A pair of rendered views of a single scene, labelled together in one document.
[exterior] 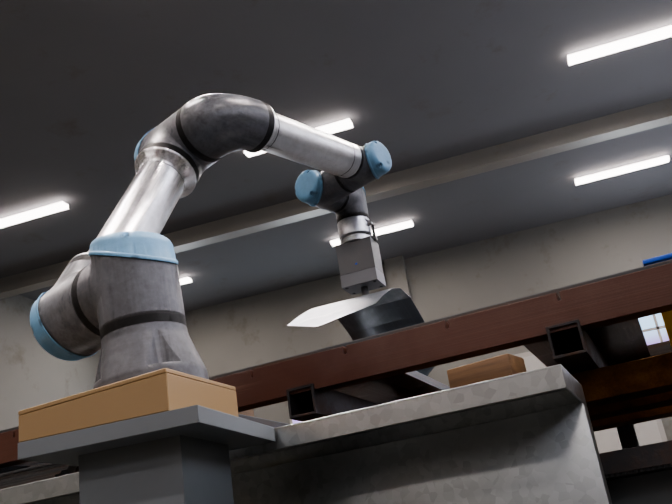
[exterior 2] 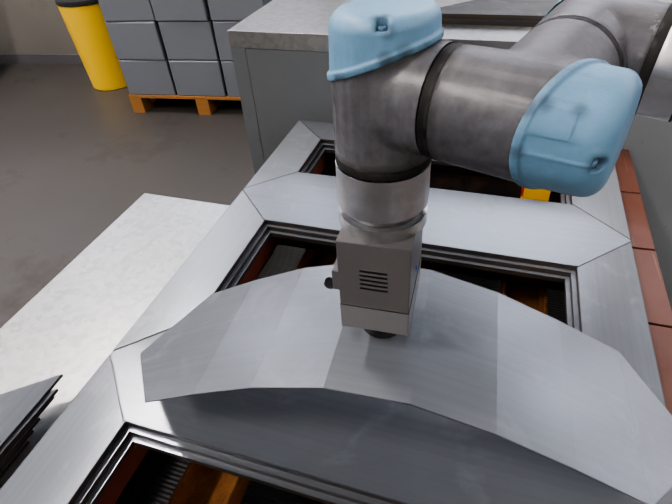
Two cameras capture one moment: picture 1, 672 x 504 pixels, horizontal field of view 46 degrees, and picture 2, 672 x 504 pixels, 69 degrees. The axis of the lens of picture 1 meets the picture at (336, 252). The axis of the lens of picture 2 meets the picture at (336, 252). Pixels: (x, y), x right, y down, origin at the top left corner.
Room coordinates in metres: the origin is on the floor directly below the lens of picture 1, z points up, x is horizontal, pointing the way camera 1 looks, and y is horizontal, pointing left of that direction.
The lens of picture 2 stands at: (1.74, 0.29, 1.40)
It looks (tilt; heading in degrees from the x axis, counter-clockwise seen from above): 40 degrees down; 270
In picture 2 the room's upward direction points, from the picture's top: 4 degrees counter-clockwise
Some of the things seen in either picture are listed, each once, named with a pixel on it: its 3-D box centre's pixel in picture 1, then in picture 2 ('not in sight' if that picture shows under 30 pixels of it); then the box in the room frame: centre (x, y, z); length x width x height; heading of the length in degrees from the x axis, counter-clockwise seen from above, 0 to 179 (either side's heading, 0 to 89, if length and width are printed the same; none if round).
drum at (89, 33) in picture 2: not in sight; (100, 41); (3.39, -3.66, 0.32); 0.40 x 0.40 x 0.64
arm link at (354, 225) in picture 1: (356, 231); (383, 180); (1.69, -0.05, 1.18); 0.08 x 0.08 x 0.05
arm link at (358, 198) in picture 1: (348, 200); (387, 88); (1.69, -0.05, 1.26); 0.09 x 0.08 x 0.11; 141
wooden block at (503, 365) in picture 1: (488, 380); not in sight; (1.17, -0.19, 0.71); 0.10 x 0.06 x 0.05; 58
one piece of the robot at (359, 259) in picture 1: (363, 264); (371, 251); (1.70, -0.06, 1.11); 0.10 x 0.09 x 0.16; 162
